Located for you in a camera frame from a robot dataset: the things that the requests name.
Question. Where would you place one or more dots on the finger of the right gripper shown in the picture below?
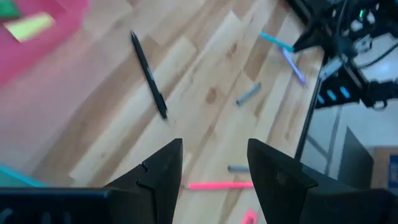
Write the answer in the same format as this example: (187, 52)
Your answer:
(311, 42)

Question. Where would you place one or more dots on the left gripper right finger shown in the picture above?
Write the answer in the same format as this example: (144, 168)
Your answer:
(286, 196)

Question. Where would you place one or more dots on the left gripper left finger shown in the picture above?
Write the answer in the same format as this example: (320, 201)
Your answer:
(152, 196)

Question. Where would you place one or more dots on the purple pen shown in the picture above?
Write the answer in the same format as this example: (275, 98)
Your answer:
(293, 67)

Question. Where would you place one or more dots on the teal pen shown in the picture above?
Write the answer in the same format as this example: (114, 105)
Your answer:
(275, 41)

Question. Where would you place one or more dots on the pink eraser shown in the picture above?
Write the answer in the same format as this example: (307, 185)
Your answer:
(249, 217)

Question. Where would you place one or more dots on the grey crayon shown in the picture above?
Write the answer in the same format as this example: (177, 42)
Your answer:
(248, 94)
(237, 169)

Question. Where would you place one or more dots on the long pink pencil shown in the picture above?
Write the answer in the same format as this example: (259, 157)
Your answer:
(217, 185)

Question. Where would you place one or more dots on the black pen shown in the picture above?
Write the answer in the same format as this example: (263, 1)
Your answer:
(149, 74)

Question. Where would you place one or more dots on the yellow-green eraser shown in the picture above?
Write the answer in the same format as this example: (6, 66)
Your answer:
(29, 27)

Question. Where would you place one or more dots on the green eraser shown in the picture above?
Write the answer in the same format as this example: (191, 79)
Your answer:
(7, 8)

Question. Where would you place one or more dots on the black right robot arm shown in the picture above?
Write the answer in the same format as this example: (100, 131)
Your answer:
(326, 12)

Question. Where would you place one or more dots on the dark grey panel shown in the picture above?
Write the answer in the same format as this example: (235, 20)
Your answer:
(356, 161)

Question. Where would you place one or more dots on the brown cardboard box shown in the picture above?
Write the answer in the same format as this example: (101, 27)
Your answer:
(385, 168)

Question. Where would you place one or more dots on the teal plastic bin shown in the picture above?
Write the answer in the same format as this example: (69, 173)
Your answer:
(12, 180)

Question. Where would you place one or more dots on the pink plastic bin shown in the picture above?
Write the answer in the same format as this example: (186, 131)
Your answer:
(31, 59)

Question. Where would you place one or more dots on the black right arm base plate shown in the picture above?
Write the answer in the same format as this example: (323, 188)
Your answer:
(337, 85)

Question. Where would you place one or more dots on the black aluminium rig frame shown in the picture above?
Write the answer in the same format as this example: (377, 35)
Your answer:
(306, 124)

